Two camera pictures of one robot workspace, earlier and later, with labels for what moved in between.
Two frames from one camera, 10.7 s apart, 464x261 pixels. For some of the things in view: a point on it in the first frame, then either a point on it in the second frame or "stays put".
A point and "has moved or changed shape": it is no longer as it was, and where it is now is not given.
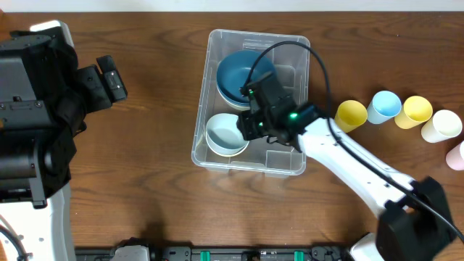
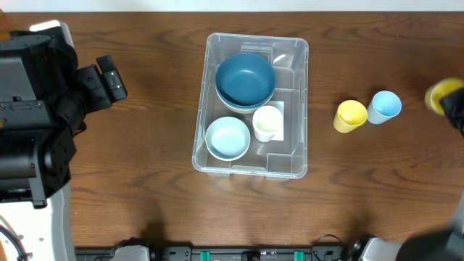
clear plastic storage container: x=232 y=59 stays put
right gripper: x=248 y=125 to x=453 y=107
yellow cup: x=415 y=111 to x=439 y=88
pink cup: x=454 y=159 has moved or changed shape
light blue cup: x=385 y=105 stays put
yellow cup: x=349 y=115 stays put
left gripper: x=96 y=84 stays put
